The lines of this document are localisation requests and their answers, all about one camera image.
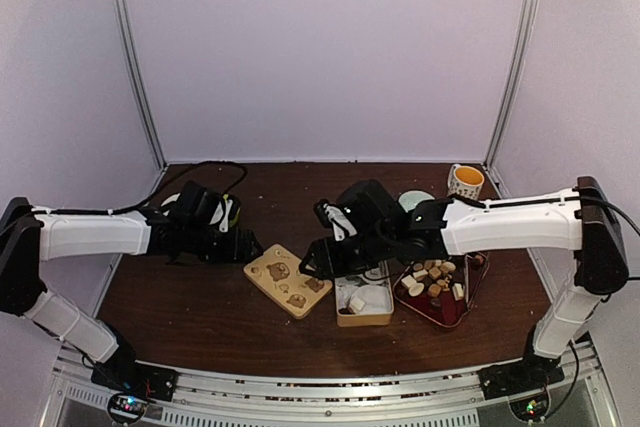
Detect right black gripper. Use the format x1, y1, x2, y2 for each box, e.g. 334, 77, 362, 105
299, 228, 396, 281

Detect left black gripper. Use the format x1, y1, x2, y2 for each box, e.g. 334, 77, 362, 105
184, 222, 264, 264

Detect tan bear tin lid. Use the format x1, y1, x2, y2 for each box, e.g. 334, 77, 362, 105
243, 244, 333, 320

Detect tan tin box with paper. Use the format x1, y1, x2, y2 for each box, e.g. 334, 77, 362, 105
334, 262, 394, 328

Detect metal tongs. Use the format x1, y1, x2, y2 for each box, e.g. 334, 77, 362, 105
463, 254, 471, 310

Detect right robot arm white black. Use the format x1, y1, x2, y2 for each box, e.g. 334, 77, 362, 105
299, 176, 630, 389

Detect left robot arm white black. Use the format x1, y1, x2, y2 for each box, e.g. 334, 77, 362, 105
1, 181, 263, 391

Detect white chocolate block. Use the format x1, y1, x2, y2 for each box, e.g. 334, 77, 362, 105
401, 276, 425, 297

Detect round brown chocolate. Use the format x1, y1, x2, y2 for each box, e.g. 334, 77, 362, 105
427, 284, 443, 298

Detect lime green plastic bowl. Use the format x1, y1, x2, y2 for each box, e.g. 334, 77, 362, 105
221, 194, 242, 230

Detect small white bowl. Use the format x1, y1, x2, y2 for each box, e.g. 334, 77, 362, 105
160, 193, 179, 208

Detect pale green ceramic bowl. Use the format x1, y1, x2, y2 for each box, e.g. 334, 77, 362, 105
398, 190, 435, 212

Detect red rectangular tray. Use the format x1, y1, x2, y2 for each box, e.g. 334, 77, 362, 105
392, 252, 490, 329

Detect patterned mug yellow inside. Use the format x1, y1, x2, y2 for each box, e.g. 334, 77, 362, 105
447, 164, 485, 200

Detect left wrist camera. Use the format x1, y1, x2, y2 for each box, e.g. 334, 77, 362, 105
209, 200, 232, 233

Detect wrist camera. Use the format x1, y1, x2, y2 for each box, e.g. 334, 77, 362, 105
313, 199, 357, 242
209, 200, 232, 233

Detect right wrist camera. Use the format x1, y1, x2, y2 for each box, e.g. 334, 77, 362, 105
313, 199, 357, 242

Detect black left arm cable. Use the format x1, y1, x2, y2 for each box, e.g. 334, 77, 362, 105
29, 160, 249, 216

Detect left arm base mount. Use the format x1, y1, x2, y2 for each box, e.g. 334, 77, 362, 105
91, 362, 179, 401

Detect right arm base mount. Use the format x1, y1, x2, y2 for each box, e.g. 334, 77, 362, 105
477, 360, 565, 400

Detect front aluminium rail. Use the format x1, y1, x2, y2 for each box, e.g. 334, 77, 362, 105
49, 341, 616, 427

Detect left aluminium frame post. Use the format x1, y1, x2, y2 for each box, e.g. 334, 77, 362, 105
113, 0, 167, 170

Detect aluminium frame post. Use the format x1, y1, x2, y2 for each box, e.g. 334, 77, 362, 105
484, 0, 540, 171
113, 0, 167, 170

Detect right aluminium frame post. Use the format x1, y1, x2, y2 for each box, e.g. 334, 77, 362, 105
484, 0, 540, 171

